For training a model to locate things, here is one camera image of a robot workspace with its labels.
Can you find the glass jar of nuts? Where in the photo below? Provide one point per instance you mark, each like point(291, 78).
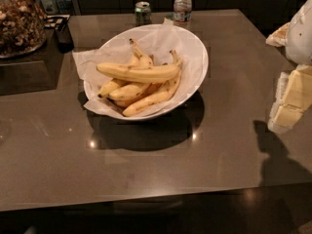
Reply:
point(21, 30)

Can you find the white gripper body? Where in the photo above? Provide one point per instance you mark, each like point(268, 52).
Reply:
point(301, 33)

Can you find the dark tray stand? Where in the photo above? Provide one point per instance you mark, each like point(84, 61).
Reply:
point(38, 71)

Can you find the white bowl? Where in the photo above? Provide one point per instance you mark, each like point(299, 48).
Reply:
point(195, 65)

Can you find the green soda can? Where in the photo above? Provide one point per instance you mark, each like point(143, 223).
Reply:
point(143, 13)

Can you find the front long yellow banana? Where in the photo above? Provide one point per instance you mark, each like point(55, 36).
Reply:
point(164, 93)

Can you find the clear plastic water bottle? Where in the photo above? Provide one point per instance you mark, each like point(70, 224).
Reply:
point(182, 11)

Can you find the upright yellow banana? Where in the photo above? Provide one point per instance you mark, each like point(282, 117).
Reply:
point(144, 59)

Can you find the left small yellow banana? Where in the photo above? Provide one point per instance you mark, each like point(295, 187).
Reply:
point(110, 86)

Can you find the white paper liner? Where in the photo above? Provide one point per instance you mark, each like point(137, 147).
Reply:
point(156, 39)

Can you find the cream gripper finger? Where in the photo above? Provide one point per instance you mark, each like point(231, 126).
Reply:
point(293, 97)
point(278, 37)

